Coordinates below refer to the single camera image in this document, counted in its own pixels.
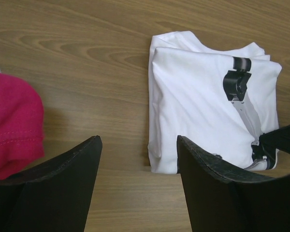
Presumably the pink t shirt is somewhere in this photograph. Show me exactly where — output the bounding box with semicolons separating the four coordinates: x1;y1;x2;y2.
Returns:
0;73;44;180

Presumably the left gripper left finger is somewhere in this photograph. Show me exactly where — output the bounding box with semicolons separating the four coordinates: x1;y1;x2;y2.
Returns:
0;136;102;232

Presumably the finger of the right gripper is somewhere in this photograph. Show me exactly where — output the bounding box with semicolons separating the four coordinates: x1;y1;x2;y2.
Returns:
260;125;290;154

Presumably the white t shirt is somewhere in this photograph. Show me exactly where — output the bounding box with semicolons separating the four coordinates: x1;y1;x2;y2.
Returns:
148;31;282;174

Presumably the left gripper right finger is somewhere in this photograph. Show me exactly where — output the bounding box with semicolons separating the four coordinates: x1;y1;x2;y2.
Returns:
177;136;290;232

